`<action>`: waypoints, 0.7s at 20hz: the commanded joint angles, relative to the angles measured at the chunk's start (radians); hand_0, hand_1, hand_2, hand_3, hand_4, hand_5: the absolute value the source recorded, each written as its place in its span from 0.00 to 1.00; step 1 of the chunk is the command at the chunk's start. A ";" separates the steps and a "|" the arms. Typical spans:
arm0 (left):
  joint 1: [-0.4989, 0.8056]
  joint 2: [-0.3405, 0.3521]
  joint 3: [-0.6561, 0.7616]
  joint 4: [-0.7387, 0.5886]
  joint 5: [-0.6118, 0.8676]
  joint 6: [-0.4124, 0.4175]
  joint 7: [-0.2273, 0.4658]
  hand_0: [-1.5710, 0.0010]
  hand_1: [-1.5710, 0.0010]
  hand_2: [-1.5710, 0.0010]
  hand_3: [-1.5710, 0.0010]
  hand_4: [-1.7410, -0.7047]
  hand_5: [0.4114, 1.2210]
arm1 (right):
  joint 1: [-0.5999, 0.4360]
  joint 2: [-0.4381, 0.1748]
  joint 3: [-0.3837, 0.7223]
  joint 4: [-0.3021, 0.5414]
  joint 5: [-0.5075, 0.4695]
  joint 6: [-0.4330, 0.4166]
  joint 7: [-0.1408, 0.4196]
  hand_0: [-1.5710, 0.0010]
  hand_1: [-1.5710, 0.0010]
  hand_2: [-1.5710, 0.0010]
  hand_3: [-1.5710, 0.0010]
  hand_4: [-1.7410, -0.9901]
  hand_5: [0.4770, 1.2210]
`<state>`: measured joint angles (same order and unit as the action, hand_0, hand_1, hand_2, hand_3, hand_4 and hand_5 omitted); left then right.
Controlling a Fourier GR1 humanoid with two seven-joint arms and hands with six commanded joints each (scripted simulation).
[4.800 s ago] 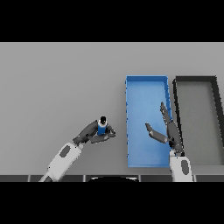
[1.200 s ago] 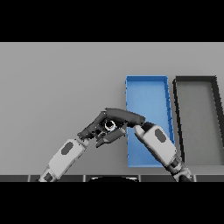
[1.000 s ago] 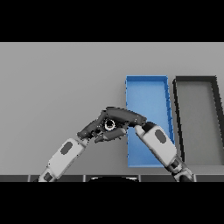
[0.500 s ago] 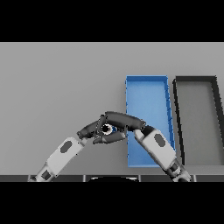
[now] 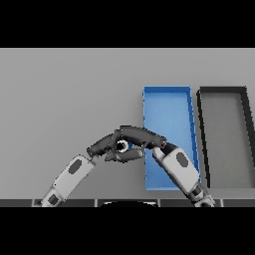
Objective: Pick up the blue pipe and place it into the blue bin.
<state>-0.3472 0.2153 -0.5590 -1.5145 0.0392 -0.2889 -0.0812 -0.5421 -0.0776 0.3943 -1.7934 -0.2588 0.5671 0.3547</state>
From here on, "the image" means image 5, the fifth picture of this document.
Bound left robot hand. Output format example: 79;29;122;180
86;128;145;163

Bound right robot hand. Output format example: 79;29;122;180
119;125;177;154

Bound blue bin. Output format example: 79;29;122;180
142;86;202;191

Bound dark grey bin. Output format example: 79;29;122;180
196;86;255;189

